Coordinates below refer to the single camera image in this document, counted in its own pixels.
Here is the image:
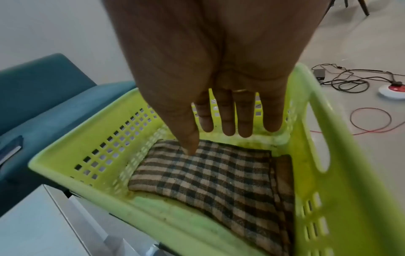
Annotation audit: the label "brown checkered cloth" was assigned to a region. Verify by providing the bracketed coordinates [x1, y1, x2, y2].
[127, 139, 297, 256]

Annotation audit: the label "dark chair legs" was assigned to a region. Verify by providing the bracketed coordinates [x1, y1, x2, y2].
[326, 0, 371, 17]

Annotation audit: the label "person's right hand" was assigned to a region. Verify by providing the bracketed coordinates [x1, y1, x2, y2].
[102, 0, 331, 156]

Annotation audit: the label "tangled black floor cable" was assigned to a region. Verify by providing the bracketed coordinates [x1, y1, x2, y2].
[311, 63, 402, 94]

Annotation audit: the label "teal sofa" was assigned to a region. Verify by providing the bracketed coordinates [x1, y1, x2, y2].
[0, 53, 139, 217]

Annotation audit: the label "white table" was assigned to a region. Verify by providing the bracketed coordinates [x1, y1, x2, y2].
[0, 184, 159, 256]

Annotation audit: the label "green plastic basket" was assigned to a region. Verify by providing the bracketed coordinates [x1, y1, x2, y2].
[27, 62, 405, 256]

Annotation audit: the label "white red round device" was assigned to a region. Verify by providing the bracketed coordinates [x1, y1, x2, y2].
[377, 84, 405, 101]

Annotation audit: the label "red cable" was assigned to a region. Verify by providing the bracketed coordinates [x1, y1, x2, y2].
[310, 107, 393, 136]

